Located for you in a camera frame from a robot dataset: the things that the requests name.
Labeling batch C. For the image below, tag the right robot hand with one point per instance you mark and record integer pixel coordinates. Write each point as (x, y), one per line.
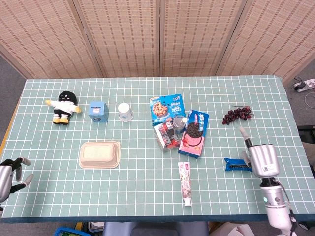
(264, 159)

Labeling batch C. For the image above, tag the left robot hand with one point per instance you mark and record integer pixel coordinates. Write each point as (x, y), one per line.
(5, 172)

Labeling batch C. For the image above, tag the clear plastic tube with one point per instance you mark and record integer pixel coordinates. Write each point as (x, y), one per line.
(184, 120)

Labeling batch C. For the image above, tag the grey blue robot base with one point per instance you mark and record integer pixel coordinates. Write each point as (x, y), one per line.
(152, 229)

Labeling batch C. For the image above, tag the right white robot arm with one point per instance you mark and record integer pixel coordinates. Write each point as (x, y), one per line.
(274, 204)

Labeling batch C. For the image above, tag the floral toothpaste tube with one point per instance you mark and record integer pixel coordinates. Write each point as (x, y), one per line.
(185, 182)

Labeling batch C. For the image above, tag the clear box with red items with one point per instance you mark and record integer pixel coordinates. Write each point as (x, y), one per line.
(165, 137)

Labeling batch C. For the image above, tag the blue snack wrapper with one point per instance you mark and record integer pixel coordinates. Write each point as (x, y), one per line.
(235, 166)

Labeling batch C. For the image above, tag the black floor object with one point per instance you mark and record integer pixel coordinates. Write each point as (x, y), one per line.
(306, 132)

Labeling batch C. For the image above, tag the dark red grape bunch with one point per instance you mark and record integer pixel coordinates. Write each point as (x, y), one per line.
(236, 115)

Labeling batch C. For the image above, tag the pink blue Oreo box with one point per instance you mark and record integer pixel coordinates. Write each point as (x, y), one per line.
(194, 137)

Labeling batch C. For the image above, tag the brown cardboard box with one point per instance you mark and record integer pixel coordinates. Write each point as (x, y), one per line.
(233, 231)

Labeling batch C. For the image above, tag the blue plastic crate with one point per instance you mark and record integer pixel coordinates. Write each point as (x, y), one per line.
(66, 231)

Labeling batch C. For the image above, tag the white power strip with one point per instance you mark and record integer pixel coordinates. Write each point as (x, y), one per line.
(305, 84)

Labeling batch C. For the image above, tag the black penguin plush toy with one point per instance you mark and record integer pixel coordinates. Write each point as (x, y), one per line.
(63, 107)

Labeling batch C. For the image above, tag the beige pulp food container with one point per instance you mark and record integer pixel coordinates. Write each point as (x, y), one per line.
(98, 153)

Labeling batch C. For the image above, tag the white device under table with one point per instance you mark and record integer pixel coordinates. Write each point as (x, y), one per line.
(96, 226)

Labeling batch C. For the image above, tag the blue speaker box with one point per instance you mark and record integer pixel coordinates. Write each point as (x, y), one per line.
(98, 111)

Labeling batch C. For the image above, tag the blue cookie bag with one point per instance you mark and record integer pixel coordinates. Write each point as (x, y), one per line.
(161, 108)

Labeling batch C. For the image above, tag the green grid tablecloth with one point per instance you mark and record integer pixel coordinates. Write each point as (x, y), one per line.
(147, 186)

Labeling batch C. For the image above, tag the white paper cup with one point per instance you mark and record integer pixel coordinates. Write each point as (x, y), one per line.
(125, 111)

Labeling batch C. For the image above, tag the bamboo folding screen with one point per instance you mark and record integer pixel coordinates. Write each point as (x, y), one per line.
(128, 37)

